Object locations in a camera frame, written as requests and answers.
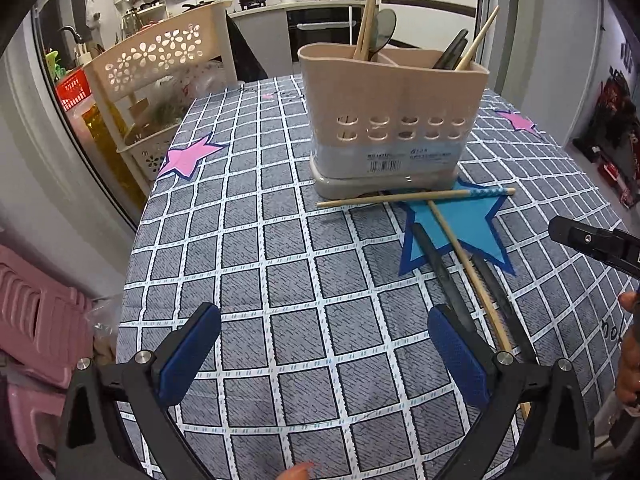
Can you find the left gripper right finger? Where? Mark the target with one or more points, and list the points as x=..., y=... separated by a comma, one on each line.
x=556, y=442

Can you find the pink plastic stool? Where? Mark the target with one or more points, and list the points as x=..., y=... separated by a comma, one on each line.
x=44, y=328

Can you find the wooden chopstick on table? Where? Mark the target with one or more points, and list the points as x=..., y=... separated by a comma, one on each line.
x=481, y=290

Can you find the beige plastic utensil holder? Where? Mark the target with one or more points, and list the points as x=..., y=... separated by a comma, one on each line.
x=395, y=123

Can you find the built-in black oven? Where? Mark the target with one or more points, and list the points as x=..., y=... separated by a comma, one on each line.
x=334, y=24

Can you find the black spoon right table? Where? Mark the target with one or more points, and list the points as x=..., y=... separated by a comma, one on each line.
x=513, y=323

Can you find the red plastic basket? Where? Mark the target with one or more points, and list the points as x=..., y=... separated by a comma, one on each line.
x=73, y=89

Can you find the dark translucent plastic spoon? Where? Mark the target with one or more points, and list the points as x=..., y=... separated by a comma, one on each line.
x=382, y=30

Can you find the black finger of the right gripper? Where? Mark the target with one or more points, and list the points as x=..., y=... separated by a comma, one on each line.
x=617, y=249

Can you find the person right hand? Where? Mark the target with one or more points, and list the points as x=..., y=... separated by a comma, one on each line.
x=628, y=376

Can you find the beige flower-cutout storage rack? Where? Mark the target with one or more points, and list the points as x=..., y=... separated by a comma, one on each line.
x=186, y=40

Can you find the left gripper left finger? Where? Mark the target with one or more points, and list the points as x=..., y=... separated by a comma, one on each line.
x=94, y=443

